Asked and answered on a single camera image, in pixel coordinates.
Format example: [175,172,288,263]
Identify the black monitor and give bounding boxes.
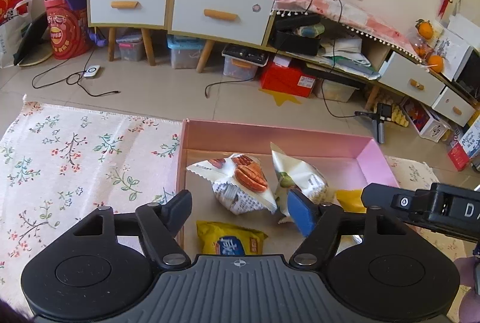
[455,49,480,102]

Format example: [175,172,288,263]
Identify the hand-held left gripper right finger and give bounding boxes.
[287,188,413,268]

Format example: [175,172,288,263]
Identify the white drawer wooden handle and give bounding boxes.
[89,0,167,27]
[378,53,447,106]
[170,0,275,46]

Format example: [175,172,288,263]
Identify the yellow striped packet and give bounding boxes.
[335,189,366,214]

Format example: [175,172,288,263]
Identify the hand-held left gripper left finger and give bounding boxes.
[67,190,193,270]

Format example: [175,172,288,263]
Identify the black floor cable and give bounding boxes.
[32,53,121,98]
[204,77,263,98]

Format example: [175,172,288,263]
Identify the clear storage box black lid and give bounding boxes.
[222,45,269,80]

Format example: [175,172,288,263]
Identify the yellow star mat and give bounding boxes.
[260,88,302,106]

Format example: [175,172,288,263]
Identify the white packet red nut print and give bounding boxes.
[186,153,278,215]

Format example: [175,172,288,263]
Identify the white red shopping bag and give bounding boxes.
[0,0,32,68]

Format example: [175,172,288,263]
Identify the red box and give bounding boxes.
[260,62,317,98]

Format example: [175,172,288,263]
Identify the white packet green nut print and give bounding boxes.
[271,142,335,225]

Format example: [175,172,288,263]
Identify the white paper bag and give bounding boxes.
[437,15,473,81]

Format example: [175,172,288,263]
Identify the black tripod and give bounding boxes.
[354,102,394,144]

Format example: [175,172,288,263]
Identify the clear storage box yellow contents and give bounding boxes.
[315,79,357,102]

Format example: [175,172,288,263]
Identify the black flat panel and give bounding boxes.
[14,13,51,66]

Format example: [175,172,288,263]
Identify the yellow packet blue label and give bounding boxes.
[197,221,269,256]

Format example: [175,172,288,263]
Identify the yellow egg carton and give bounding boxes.
[390,107,409,127]

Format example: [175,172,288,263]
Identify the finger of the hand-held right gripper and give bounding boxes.
[361,183,417,220]

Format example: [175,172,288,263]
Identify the small white drawer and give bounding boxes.
[432,86,476,126]

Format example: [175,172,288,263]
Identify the pink cardboard box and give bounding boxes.
[176,118,400,256]

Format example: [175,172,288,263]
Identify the pile of papers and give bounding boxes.
[322,35,381,79]

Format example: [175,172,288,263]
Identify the pink cloth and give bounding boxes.
[247,0,421,57]

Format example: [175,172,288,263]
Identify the low wooden cabinet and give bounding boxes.
[262,8,480,126]

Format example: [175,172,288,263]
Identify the white printed box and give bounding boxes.
[401,98,451,142]

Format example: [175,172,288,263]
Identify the floral tablecloth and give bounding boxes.
[0,94,480,312]

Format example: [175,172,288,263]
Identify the red blue white carton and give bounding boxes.
[448,116,480,171]

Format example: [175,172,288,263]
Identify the person's right hand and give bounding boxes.
[455,257,480,323]

